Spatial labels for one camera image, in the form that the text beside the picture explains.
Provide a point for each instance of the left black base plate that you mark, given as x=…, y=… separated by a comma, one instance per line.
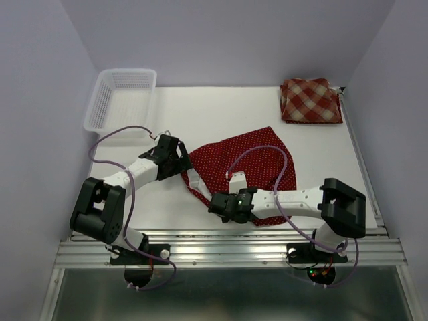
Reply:
x=124, y=257

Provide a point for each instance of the red plaid skirt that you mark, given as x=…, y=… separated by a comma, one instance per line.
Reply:
x=297, y=86

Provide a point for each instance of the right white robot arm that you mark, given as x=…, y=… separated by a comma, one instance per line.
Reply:
x=341, y=208

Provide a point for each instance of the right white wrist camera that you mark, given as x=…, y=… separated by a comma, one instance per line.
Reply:
x=237, y=182

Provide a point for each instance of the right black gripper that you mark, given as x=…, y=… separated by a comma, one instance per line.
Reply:
x=228, y=194

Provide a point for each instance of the white plastic basket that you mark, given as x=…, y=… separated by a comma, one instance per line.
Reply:
x=121, y=97

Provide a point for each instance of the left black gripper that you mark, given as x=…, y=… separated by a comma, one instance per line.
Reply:
x=182, y=164

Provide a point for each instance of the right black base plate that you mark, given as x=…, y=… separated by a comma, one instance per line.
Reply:
x=305, y=253

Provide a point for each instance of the aluminium rail frame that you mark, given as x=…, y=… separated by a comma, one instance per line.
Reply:
x=231, y=271

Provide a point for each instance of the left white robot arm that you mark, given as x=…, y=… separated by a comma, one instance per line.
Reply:
x=99, y=209

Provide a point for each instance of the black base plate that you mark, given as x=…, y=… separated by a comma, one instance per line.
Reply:
x=124, y=257
x=305, y=253

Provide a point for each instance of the red polka dot skirt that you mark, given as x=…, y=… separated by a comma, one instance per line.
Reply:
x=313, y=109

